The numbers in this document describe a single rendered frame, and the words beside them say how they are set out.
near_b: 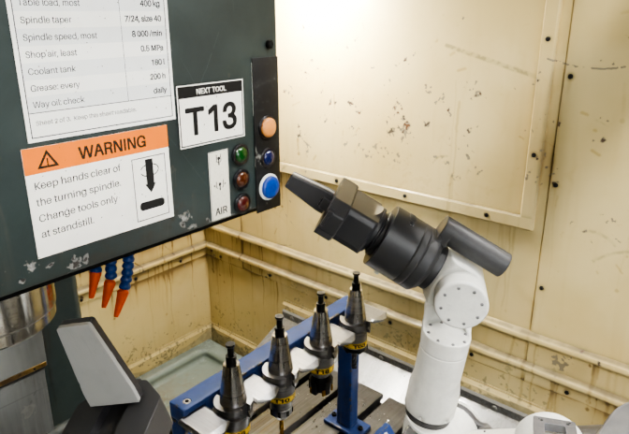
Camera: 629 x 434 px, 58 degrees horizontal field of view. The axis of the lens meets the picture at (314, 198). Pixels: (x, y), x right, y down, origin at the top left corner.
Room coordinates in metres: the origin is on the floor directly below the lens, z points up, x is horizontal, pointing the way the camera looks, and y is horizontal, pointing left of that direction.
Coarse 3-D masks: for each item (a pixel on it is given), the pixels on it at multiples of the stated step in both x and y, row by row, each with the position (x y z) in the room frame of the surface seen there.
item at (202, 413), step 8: (200, 408) 0.76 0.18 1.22; (208, 408) 0.76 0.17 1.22; (184, 416) 0.74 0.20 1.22; (192, 416) 0.74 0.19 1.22; (200, 416) 0.74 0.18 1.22; (208, 416) 0.74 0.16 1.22; (216, 416) 0.74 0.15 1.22; (184, 424) 0.72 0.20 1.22; (192, 424) 0.72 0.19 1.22; (200, 424) 0.72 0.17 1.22; (208, 424) 0.72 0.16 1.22; (216, 424) 0.72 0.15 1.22; (224, 424) 0.72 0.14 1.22; (192, 432) 0.71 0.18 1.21; (200, 432) 0.70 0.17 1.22; (208, 432) 0.70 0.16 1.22; (216, 432) 0.71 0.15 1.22; (224, 432) 0.71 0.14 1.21
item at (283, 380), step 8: (264, 368) 0.85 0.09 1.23; (296, 368) 0.85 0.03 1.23; (264, 376) 0.84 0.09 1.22; (272, 376) 0.83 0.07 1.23; (280, 376) 0.83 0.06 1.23; (288, 376) 0.84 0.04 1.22; (296, 376) 0.84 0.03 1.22; (280, 384) 0.83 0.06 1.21; (288, 384) 0.84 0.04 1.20; (296, 384) 0.84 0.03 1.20
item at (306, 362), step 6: (294, 348) 0.93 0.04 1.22; (294, 354) 0.91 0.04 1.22; (300, 354) 0.91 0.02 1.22; (306, 354) 0.91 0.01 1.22; (312, 354) 0.91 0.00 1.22; (294, 360) 0.89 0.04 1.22; (300, 360) 0.89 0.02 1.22; (306, 360) 0.89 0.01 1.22; (312, 360) 0.89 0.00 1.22; (318, 360) 0.89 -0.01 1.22; (300, 366) 0.87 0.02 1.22; (306, 366) 0.87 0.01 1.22; (312, 366) 0.87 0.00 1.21; (300, 372) 0.86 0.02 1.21
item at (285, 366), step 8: (272, 336) 0.85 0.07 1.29; (272, 344) 0.84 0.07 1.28; (280, 344) 0.84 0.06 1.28; (288, 344) 0.85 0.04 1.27; (272, 352) 0.84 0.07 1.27; (280, 352) 0.84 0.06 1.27; (288, 352) 0.85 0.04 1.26; (272, 360) 0.84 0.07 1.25; (280, 360) 0.84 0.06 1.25; (288, 360) 0.84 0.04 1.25; (272, 368) 0.84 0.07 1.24; (280, 368) 0.83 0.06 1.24; (288, 368) 0.84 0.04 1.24
